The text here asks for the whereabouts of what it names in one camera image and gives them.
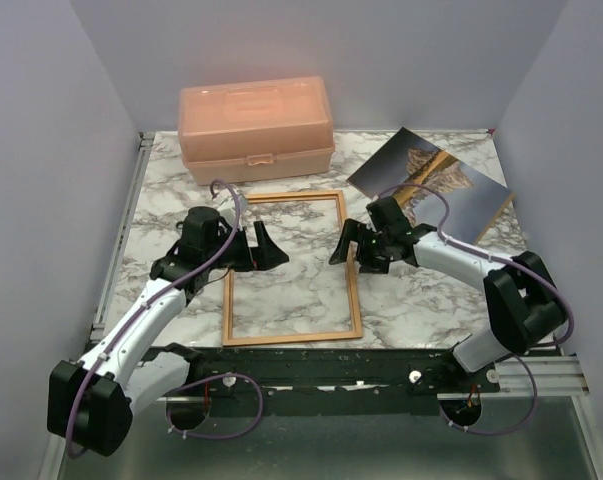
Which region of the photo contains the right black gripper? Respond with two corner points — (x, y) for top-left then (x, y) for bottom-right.
(331, 218), (392, 275)

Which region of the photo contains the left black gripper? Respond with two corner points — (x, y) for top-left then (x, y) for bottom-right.
(205, 221), (289, 273)

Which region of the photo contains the orange wooden picture frame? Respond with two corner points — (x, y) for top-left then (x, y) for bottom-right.
(222, 190), (363, 347)

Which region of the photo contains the landscape photo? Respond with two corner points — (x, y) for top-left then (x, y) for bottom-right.
(348, 128), (514, 244)

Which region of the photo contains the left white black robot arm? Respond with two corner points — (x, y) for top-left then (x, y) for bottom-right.
(47, 206), (289, 456)

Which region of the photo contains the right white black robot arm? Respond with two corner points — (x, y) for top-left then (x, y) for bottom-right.
(329, 197), (574, 392)

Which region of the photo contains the translucent orange plastic toolbox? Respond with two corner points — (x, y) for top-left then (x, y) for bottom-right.
(178, 76), (335, 185)

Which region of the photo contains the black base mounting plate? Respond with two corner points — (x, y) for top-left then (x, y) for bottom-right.
(80, 344), (502, 416)

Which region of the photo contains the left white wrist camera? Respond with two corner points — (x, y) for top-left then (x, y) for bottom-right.
(217, 195), (248, 224)

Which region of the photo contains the aluminium extrusion rail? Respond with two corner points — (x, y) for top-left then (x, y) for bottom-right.
(60, 354), (590, 401)

